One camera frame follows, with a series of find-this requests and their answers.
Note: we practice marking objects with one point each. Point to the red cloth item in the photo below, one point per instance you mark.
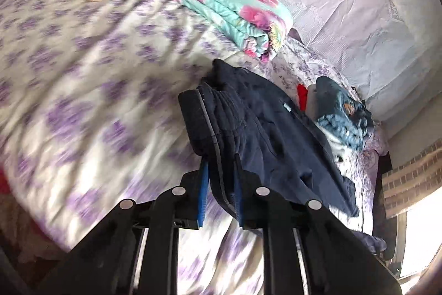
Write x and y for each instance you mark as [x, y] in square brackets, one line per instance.
[303, 96]

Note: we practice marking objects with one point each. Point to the blue denim garment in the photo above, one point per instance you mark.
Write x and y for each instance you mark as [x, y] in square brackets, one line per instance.
[345, 112]

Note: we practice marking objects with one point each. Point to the purple floral bed sheet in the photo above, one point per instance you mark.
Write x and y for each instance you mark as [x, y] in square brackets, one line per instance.
[96, 73]

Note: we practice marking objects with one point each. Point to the dark navy pants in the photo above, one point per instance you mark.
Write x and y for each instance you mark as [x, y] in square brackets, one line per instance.
[262, 129]

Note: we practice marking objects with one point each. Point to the white quilted wall cover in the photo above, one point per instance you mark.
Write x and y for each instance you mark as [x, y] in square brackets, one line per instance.
[345, 4]

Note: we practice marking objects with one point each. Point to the brick pattern curtain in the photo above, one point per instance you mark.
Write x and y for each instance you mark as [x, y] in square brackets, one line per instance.
[411, 174]

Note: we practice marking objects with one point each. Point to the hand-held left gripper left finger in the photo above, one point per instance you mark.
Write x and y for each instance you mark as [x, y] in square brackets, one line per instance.
[203, 193]

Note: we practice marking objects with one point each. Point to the folded turquoise floral blanket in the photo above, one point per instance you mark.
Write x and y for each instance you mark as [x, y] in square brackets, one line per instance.
[234, 8]

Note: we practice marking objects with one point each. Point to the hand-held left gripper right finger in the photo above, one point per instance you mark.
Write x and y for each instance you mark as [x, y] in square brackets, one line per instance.
[239, 208]

